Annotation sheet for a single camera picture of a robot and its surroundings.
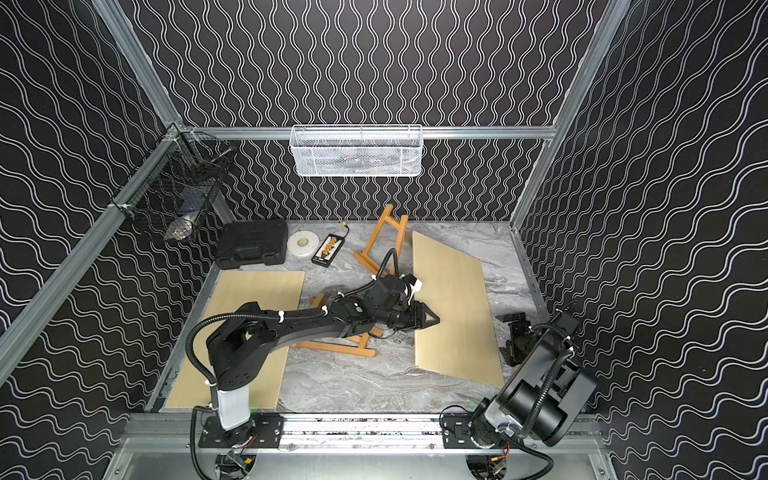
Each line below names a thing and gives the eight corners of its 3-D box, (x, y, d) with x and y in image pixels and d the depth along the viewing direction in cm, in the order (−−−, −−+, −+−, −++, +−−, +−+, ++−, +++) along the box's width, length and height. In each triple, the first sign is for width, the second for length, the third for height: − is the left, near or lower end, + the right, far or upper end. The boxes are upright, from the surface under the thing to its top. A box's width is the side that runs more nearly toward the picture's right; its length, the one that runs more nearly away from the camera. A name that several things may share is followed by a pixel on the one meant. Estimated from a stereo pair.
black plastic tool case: (218, 270, 109) (209, 258, 103) (234, 233, 120) (227, 220, 115) (282, 270, 109) (276, 258, 103) (292, 233, 120) (287, 220, 115)
